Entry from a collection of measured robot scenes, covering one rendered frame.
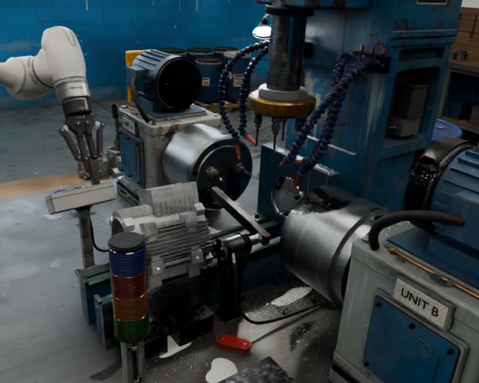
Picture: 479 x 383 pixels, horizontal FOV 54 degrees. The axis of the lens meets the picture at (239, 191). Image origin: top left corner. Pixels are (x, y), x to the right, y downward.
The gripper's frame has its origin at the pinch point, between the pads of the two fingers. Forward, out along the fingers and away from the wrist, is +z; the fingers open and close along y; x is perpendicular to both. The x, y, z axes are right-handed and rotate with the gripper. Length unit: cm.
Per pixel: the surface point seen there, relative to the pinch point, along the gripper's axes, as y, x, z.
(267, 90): 37, -38, -8
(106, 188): 1.3, -3.5, 5.4
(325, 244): 28, -56, 31
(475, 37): 542, 167, -92
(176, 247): 5.4, -29.8, 24.4
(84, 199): -5.1, -3.5, 7.2
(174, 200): 8.7, -28.2, 13.6
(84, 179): 64, 234, -21
